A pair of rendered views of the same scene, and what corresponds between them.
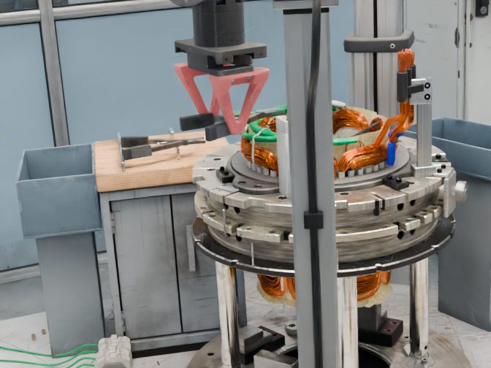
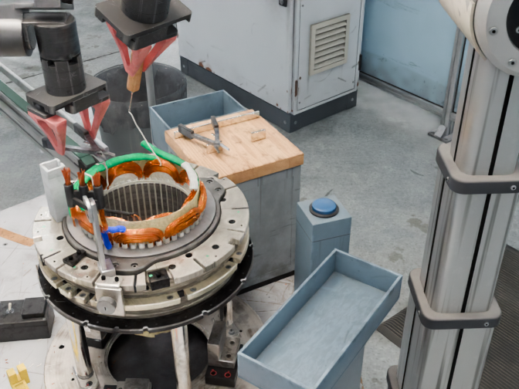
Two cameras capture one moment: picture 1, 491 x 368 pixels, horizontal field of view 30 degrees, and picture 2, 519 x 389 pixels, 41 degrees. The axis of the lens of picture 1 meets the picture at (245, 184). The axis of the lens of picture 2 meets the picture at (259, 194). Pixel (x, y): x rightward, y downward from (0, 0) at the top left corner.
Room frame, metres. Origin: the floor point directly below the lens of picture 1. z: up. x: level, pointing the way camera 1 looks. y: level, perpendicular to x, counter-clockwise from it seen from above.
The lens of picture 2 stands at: (0.98, -0.95, 1.70)
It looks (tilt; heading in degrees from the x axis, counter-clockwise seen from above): 34 degrees down; 70
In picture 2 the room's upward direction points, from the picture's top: straight up
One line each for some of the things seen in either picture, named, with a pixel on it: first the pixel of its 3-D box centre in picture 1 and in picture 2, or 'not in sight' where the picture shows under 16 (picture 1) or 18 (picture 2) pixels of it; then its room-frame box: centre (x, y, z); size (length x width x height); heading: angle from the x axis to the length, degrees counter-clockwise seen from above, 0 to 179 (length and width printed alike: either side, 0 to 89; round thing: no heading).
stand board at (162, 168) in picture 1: (163, 158); (232, 147); (1.31, 0.12, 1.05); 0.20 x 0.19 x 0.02; 99
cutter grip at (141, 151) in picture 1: (136, 152); (186, 131); (1.23, 0.15, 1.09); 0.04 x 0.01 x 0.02; 114
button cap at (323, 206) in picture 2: not in sight; (323, 205); (1.40, -0.10, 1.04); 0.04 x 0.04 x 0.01
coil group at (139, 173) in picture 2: not in sight; (123, 174); (1.08, -0.02, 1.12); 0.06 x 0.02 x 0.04; 14
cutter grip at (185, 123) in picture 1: (196, 121); (81, 131); (1.04, 0.05, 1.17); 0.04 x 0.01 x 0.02; 108
